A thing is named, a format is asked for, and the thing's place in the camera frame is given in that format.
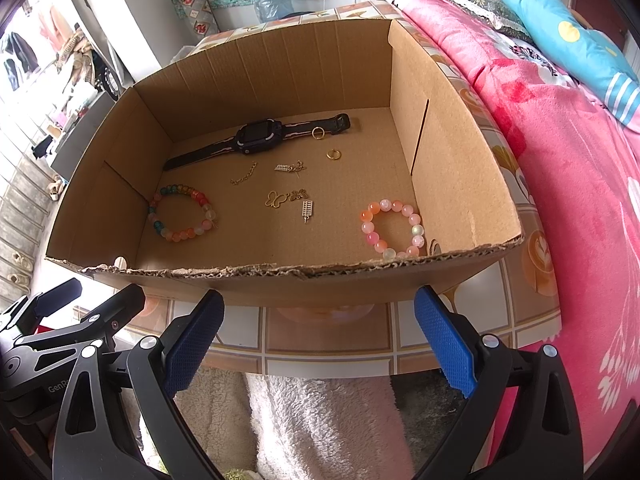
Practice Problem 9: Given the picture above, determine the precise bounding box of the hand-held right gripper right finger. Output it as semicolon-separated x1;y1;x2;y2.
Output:
413;285;585;480

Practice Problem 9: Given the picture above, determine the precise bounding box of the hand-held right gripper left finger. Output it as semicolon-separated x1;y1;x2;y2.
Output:
50;289;227;480

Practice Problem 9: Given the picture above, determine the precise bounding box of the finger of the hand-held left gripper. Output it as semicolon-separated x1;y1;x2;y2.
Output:
0;278;83;333
15;285;146;356

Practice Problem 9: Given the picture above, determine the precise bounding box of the pink bead bracelet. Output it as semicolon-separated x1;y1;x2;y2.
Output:
358;199;426;260

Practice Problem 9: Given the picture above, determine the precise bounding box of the brown cardboard box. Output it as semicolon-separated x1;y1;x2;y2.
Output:
44;17;526;308

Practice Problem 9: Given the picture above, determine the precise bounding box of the ginkgo print tablecloth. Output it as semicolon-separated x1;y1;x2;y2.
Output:
115;0;563;378

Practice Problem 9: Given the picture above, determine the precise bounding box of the pink floral blanket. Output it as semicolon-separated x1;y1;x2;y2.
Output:
377;0;640;471

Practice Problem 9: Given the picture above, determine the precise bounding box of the black wrist watch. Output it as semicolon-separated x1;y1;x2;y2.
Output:
163;113;351;172

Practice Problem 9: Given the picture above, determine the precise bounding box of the pile of clothes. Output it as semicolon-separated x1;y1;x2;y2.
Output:
52;30;108;91

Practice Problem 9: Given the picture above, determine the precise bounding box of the dark hanging jacket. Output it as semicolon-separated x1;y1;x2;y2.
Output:
2;32;38;91

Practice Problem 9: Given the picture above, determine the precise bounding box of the pink hanging garment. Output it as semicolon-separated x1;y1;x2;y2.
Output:
35;5;73;46

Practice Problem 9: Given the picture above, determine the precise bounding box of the grey patterned long cushion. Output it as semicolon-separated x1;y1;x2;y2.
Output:
167;0;221;36

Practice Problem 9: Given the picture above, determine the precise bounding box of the plastic wrapped water bottle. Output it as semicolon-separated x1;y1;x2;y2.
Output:
254;0;296;22

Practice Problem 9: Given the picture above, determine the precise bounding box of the lace trimmed cushion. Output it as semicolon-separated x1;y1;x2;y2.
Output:
425;0;533;43

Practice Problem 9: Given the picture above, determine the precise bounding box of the blue cartoon pillow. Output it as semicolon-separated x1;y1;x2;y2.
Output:
487;0;640;133

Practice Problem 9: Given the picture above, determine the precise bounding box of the brown door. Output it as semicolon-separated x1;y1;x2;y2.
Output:
570;0;633;41

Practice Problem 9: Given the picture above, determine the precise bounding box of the multicolour bead bracelet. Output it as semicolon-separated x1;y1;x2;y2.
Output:
147;184;221;244

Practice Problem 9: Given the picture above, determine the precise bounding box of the short gold chain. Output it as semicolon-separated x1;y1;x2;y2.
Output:
230;161;258;185

